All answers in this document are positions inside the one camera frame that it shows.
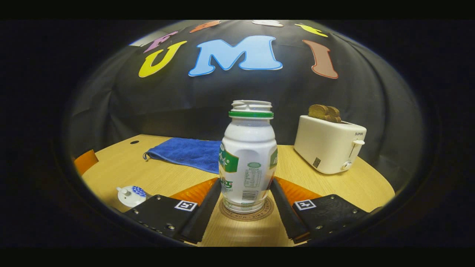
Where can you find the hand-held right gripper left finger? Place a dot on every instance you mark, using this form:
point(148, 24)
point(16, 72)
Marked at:
point(202, 215)

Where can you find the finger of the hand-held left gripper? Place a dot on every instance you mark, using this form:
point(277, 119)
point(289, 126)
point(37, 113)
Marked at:
point(86, 162)

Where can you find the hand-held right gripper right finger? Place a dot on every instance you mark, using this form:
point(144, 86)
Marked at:
point(287, 215)

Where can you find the round cork coaster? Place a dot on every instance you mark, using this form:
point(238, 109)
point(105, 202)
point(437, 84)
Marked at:
point(246, 217)

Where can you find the white teacup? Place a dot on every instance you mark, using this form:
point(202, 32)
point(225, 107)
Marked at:
point(128, 203)

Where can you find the white water bottle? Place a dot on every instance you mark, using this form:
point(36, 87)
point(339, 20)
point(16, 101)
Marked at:
point(248, 155)

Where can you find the blue towel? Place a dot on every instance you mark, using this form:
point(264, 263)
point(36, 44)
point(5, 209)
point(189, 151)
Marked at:
point(189, 154)

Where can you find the white toaster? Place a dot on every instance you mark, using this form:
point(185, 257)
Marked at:
point(326, 148)

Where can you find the brown toast slice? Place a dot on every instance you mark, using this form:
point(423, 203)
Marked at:
point(334, 115)
point(318, 111)

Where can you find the black backdrop cloth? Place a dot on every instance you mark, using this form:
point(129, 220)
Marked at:
point(185, 104)

